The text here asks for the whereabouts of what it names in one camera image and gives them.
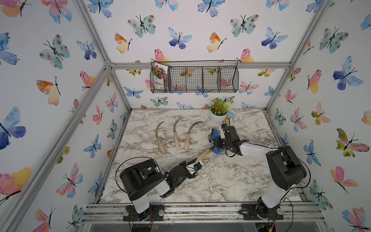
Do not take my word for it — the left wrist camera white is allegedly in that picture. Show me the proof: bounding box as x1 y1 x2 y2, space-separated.
186 161 203 176

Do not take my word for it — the blue grey rag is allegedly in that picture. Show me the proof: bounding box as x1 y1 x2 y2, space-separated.
208 129 225 155

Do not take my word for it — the white pot with plant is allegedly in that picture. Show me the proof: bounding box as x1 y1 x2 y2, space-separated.
210 98 233 125

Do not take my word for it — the seed packet in basket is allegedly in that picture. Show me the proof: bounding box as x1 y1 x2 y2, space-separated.
152 61 168 90

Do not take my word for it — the black wire wall basket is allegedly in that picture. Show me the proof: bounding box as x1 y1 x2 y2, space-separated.
150 60 239 93

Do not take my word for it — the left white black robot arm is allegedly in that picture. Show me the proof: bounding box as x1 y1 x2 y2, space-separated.
119 157 203 221

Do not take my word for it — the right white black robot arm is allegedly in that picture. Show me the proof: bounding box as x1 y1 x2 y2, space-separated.
208 124 307 219

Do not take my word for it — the aluminium front rail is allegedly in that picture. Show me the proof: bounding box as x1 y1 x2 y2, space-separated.
82 202 325 224

